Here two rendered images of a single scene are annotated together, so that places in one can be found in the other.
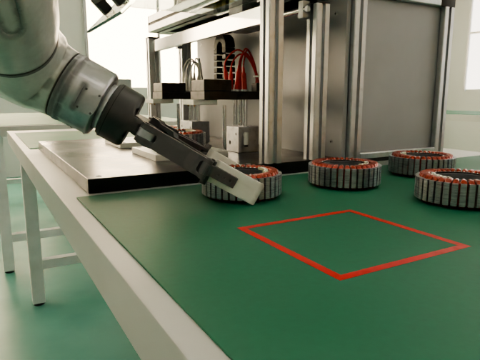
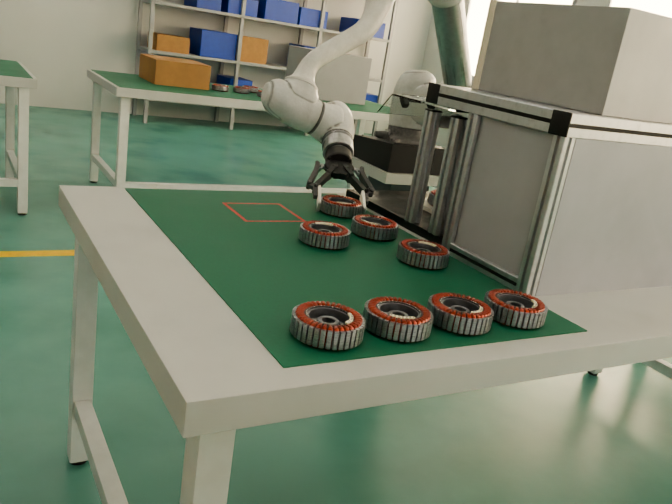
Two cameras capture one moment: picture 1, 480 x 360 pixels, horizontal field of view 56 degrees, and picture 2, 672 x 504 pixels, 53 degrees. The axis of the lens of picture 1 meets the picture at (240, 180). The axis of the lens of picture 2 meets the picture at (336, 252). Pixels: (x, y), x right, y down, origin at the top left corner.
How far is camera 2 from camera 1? 1.82 m
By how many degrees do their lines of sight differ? 85
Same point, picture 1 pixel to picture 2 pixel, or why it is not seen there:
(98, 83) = (326, 142)
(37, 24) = (283, 117)
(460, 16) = not seen: outside the picture
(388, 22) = (499, 140)
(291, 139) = not seen: hidden behind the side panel
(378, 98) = (480, 205)
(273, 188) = (327, 208)
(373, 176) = (357, 228)
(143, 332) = not seen: hidden behind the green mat
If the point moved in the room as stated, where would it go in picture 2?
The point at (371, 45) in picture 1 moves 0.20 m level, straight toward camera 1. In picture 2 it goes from (481, 157) to (392, 140)
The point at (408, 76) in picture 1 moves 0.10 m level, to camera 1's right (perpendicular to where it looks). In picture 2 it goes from (511, 196) to (523, 207)
